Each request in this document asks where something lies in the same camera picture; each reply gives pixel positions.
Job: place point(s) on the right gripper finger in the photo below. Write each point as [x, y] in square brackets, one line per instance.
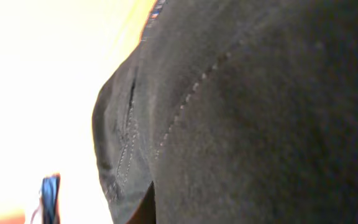
[145, 212]

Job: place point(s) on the black shorts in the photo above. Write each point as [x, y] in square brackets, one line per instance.
[239, 111]

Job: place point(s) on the blue t-shirt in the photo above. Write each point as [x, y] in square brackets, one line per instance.
[49, 196]

